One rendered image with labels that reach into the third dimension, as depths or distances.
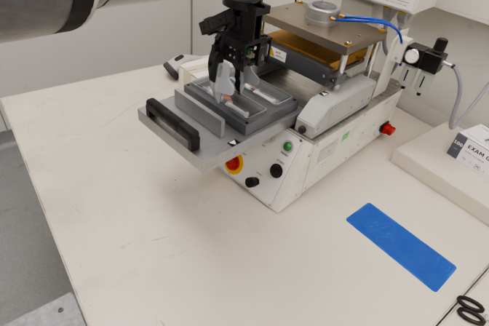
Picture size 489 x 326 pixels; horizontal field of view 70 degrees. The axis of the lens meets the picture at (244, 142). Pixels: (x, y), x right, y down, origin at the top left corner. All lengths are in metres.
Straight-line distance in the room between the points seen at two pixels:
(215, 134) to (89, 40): 1.66
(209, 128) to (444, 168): 0.67
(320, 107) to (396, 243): 0.35
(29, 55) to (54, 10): 2.03
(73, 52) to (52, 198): 1.45
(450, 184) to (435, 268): 0.26
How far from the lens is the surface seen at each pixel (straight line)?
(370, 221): 0.91
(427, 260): 0.90
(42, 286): 1.72
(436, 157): 1.13
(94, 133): 1.10
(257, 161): 0.86
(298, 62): 0.86
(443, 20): 1.32
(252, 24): 0.63
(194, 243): 0.78
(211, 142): 0.67
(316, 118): 0.77
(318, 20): 0.89
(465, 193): 1.05
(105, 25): 2.27
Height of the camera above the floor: 1.38
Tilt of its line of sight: 37 degrees down
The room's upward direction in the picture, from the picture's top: 7 degrees clockwise
